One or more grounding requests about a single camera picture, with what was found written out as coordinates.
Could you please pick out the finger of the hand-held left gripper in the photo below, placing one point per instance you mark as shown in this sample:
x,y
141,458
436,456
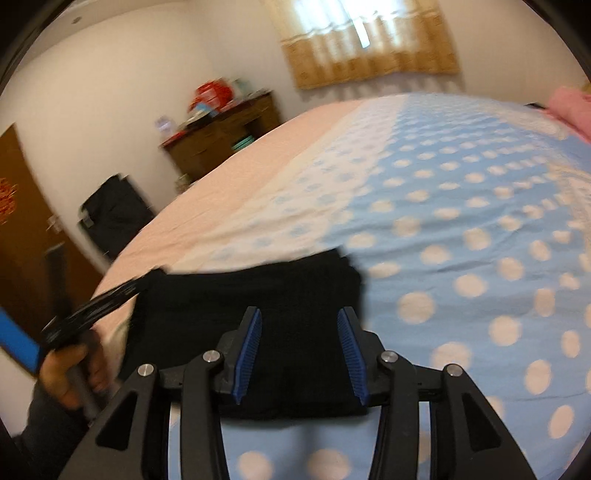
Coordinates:
x,y
120,293

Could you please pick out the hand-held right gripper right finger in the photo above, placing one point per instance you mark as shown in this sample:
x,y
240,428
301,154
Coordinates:
x,y
351,360

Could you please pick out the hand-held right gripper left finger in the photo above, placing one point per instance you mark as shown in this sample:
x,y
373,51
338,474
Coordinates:
x,y
247,360

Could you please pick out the black pants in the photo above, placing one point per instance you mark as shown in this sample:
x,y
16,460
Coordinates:
x,y
300,286

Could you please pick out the person's left forearm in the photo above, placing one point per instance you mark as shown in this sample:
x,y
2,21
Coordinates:
x,y
51,438

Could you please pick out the person's left hand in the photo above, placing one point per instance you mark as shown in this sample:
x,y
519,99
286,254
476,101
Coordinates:
x,y
57,374

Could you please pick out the brown wooden door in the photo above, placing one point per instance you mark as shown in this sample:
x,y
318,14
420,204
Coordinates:
x,y
23,263

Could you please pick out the black suitcase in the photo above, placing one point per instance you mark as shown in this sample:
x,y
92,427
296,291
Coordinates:
x,y
115,217

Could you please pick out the red door decoration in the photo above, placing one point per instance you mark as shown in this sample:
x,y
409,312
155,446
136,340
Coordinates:
x,y
5,201

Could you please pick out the pink bed sheet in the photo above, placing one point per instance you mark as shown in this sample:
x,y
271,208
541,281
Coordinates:
x,y
231,184

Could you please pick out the brown wooden desk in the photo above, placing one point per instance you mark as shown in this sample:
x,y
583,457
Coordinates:
x,y
203,147

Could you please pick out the teal box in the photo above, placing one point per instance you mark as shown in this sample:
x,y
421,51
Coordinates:
x,y
242,143

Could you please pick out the blue polka dot bed sheet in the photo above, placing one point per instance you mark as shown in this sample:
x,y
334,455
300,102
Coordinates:
x,y
461,184

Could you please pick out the red box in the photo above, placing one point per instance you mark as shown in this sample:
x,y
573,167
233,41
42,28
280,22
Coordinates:
x,y
210,94

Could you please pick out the beige patterned curtain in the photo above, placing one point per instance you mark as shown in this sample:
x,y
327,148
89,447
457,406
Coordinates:
x,y
369,64

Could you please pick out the pink floral pillow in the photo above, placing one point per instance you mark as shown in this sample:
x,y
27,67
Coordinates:
x,y
572,108

